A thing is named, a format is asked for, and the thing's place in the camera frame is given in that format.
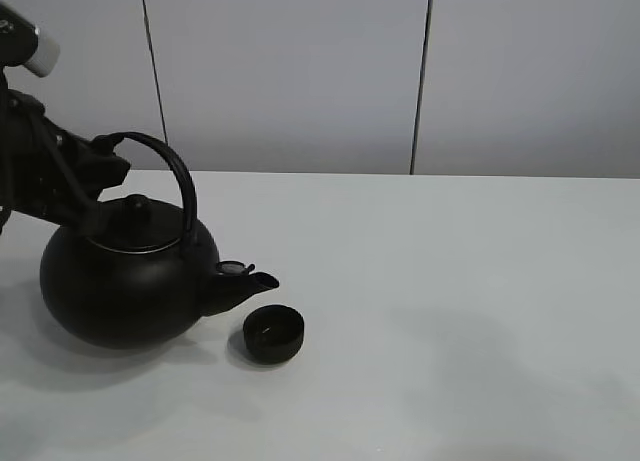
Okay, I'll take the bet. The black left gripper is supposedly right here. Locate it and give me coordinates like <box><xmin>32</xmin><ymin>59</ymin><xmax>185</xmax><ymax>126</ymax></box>
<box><xmin>1</xmin><ymin>88</ymin><xmax>131</xmax><ymax>238</ymax></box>

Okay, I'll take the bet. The black round teapot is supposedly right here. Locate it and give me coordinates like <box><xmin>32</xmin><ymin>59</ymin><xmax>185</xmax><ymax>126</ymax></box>
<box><xmin>39</xmin><ymin>132</ymin><xmax>280</xmax><ymax>349</ymax></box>

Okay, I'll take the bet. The small black teacup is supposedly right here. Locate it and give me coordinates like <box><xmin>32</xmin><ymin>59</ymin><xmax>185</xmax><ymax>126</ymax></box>
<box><xmin>242</xmin><ymin>304</ymin><xmax>305</xmax><ymax>365</ymax></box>

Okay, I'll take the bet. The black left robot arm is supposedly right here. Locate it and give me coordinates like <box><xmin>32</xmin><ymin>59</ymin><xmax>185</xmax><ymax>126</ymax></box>
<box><xmin>1</xmin><ymin>77</ymin><xmax>131</xmax><ymax>235</ymax></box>

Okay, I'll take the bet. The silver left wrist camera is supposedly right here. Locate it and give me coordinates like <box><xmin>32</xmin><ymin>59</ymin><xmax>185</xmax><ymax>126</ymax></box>
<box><xmin>1</xmin><ymin>2</ymin><xmax>60</xmax><ymax>78</ymax></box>

